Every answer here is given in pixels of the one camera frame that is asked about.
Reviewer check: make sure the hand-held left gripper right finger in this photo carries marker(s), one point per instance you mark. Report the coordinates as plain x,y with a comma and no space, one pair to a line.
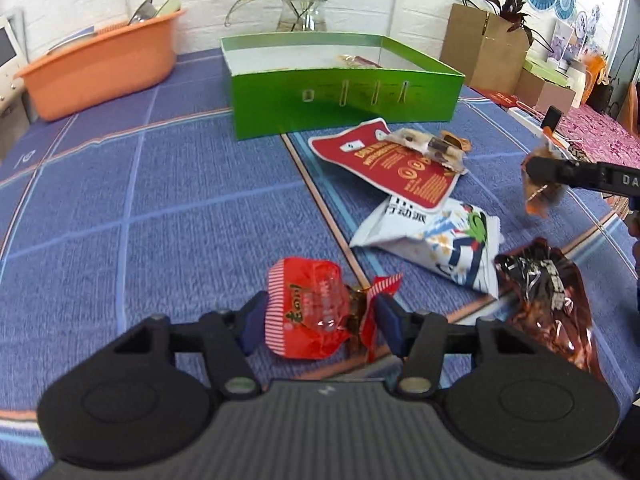
387,320

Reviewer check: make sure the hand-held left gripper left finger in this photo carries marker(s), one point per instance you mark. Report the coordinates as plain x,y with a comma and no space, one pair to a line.
255,320

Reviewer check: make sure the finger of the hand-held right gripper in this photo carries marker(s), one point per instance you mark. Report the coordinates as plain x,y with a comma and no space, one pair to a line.
560,172

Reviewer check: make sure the clear brown snack packet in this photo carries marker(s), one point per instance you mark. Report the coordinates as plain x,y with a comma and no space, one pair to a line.
542,197

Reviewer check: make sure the red striped snack packet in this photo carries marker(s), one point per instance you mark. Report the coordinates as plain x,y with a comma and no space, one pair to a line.
305,305

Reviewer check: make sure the white green snack packet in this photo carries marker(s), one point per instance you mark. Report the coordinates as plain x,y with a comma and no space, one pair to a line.
425,240

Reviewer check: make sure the dark foil snack packet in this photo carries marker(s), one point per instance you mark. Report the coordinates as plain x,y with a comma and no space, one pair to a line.
545,300

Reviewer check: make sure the clear packet of dark snacks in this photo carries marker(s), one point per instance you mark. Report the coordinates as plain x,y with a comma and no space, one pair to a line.
425,147

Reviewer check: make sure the red snack pouch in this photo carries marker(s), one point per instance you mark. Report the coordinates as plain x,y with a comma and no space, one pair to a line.
390,170

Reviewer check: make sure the green cardboard box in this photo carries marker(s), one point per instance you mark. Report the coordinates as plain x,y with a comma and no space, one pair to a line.
325,105

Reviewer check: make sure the black charger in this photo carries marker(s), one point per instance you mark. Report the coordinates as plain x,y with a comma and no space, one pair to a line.
552,119

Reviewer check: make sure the pink floral cloth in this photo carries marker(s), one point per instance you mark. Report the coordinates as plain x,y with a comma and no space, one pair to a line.
600,130

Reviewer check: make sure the white power strip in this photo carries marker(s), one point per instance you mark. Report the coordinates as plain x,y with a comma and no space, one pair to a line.
525,117

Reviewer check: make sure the plain cardboard box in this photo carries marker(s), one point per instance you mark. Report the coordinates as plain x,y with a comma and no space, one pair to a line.
540,92

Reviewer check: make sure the red booklet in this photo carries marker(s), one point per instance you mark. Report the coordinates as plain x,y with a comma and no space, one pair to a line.
500,96

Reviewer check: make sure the green white gift box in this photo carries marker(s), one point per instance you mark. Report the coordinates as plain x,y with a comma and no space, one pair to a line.
547,66

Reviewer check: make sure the white desk calendar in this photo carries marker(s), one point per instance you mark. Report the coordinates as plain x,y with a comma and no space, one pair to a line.
562,42

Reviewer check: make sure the brown paper bag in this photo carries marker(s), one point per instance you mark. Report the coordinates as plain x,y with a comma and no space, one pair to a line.
480,50

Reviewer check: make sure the blue checked tablecloth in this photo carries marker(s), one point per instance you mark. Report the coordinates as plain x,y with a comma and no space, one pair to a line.
150,210

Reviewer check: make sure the purple leaf plant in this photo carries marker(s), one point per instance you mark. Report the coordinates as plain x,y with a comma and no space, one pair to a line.
515,7

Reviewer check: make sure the medium blue paper fan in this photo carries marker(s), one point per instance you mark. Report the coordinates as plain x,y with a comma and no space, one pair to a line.
565,0

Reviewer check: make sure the orange plastic basin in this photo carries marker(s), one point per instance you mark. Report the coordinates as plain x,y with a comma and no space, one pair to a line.
100,75

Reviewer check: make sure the light green bowl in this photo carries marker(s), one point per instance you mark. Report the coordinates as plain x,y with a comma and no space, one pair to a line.
167,9

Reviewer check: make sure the blue white plate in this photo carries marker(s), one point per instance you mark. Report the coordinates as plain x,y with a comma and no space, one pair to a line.
72,40

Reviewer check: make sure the white appliance with screen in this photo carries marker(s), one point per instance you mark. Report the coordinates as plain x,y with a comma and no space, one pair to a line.
7,60

